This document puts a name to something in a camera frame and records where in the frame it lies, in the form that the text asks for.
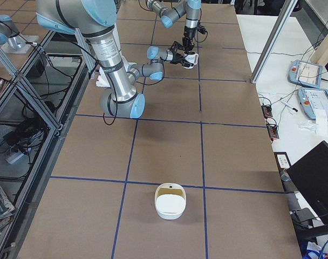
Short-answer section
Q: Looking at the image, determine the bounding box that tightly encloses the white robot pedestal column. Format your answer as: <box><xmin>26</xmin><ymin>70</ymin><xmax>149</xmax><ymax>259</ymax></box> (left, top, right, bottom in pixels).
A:
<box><xmin>96</xmin><ymin>25</ymin><xmax>136</xmax><ymax>88</ymax></box>

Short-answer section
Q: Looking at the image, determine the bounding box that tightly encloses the teach pendant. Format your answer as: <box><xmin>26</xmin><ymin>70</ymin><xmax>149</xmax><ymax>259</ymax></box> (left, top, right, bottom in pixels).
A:
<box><xmin>298</xmin><ymin>87</ymin><xmax>328</xmax><ymax>120</ymax></box>
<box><xmin>288</xmin><ymin>59</ymin><xmax>323</xmax><ymax>88</ymax></box>

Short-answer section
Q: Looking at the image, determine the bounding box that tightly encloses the orange usb hub far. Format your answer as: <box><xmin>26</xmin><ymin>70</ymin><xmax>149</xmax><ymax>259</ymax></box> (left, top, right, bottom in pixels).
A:
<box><xmin>261</xmin><ymin>104</ymin><xmax>272</xmax><ymax>118</ymax></box>

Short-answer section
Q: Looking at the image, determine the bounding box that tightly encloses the orange usb hub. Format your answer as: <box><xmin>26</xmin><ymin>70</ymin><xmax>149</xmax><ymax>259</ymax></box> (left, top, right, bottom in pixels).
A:
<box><xmin>266</xmin><ymin>122</ymin><xmax>279</xmax><ymax>141</ymax></box>
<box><xmin>261</xmin><ymin>104</ymin><xmax>272</xmax><ymax>118</ymax></box>

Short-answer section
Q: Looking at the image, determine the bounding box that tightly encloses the black laptop monitor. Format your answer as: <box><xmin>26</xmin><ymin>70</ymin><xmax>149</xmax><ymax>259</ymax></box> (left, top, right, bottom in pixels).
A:
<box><xmin>287</xmin><ymin>141</ymin><xmax>328</xmax><ymax>224</ymax></box>

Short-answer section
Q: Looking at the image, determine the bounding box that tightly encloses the near teach pendant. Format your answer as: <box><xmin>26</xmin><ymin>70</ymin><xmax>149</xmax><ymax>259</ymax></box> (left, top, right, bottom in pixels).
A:
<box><xmin>298</xmin><ymin>87</ymin><xmax>328</xmax><ymax>120</ymax></box>

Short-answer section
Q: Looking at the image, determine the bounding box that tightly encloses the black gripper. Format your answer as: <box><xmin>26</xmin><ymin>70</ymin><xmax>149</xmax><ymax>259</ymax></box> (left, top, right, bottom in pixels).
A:
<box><xmin>182</xmin><ymin>26</ymin><xmax>196</xmax><ymax>46</ymax></box>
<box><xmin>169</xmin><ymin>41</ymin><xmax>195</xmax><ymax>69</ymax></box>

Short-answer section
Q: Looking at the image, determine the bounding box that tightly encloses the orange usb hub near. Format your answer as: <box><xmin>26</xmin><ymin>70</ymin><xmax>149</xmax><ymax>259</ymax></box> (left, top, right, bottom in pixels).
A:
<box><xmin>266</xmin><ymin>122</ymin><xmax>279</xmax><ymax>141</ymax></box>

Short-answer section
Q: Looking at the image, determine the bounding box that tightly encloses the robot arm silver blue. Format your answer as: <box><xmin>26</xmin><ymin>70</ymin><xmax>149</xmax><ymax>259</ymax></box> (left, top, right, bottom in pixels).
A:
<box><xmin>146</xmin><ymin>0</ymin><xmax>207</xmax><ymax>52</ymax></box>
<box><xmin>36</xmin><ymin>1</ymin><xmax>201</xmax><ymax>119</ymax></box>

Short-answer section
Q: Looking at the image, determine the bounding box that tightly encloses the white mug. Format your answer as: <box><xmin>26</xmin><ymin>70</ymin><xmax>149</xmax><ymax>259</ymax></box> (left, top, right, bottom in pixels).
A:
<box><xmin>183</xmin><ymin>53</ymin><xmax>199</xmax><ymax>66</ymax></box>

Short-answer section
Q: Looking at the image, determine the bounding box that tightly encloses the aluminium frame post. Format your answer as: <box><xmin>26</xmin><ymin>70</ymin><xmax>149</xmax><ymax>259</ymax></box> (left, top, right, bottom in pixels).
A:
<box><xmin>251</xmin><ymin>1</ymin><xmax>299</xmax><ymax>84</ymax></box>

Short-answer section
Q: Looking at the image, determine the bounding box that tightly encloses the crumpled white paper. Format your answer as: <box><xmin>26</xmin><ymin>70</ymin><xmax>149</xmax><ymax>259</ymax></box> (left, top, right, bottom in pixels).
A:
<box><xmin>298</xmin><ymin>121</ymin><xmax>317</xmax><ymax>132</ymax></box>

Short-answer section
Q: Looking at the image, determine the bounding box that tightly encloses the far teach pendant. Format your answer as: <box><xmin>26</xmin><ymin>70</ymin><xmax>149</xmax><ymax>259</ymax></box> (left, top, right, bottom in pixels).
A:
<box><xmin>288</xmin><ymin>59</ymin><xmax>323</xmax><ymax>88</ymax></box>

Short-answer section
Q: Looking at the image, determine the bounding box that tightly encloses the black marker pen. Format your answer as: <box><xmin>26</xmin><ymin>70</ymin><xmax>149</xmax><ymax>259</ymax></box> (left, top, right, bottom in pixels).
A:
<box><xmin>280</xmin><ymin>100</ymin><xmax>298</xmax><ymax>112</ymax></box>

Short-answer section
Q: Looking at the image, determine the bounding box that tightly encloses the white paper slip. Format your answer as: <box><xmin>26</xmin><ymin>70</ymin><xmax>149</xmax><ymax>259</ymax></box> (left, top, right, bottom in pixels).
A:
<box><xmin>314</xmin><ymin>109</ymin><xmax>328</xmax><ymax>137</ymax></box>

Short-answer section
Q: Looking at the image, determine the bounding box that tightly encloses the white cream bin container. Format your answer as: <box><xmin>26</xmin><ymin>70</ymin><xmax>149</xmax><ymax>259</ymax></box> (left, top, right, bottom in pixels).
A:
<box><xmin>154</xmin><ymin>183</ymin><xmax>187</xmax><ymax>220</ymax></box>

